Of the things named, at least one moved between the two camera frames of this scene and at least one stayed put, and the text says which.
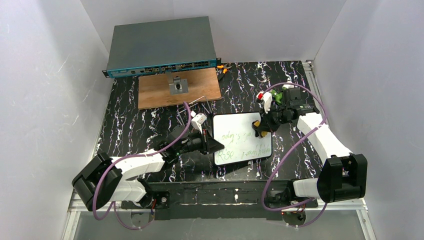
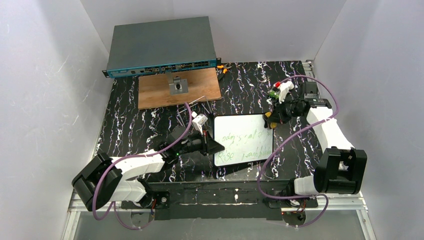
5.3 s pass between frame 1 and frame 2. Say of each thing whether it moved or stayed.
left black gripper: stayed
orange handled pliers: stayed
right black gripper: moved
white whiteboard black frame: stayed
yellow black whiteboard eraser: moved
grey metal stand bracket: stayed
